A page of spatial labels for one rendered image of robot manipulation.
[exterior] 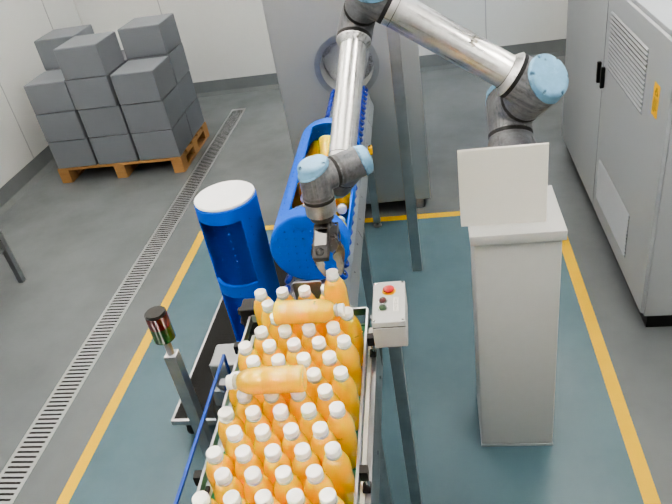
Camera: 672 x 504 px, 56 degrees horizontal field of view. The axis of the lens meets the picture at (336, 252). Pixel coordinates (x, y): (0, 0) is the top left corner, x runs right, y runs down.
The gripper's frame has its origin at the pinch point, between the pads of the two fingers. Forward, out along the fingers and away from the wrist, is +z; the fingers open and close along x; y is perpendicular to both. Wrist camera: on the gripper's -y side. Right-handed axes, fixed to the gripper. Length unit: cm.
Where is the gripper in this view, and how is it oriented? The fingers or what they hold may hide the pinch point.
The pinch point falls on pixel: (332, 273)
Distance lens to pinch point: 194.0
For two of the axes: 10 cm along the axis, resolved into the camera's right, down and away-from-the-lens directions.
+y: 0.8, -5.6, 8.2
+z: 1.6, 8.2, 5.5
